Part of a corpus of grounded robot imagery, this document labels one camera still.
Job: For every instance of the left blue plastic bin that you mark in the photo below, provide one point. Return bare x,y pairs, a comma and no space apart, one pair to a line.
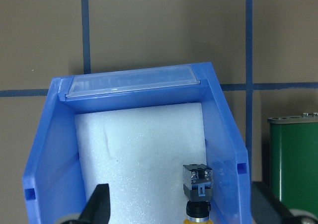
53,182

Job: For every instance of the yellow push button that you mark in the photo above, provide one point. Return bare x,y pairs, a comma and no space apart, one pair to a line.
198,188

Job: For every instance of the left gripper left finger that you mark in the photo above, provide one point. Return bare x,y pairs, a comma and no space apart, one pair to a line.
98,208

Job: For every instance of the green conveyor belt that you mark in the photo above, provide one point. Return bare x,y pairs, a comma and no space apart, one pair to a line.
294,161

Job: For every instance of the white foam pad left bin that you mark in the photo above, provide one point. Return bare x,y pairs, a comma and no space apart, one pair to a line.
140,154

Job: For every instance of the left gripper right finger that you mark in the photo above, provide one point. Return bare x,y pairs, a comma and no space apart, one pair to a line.
267,209

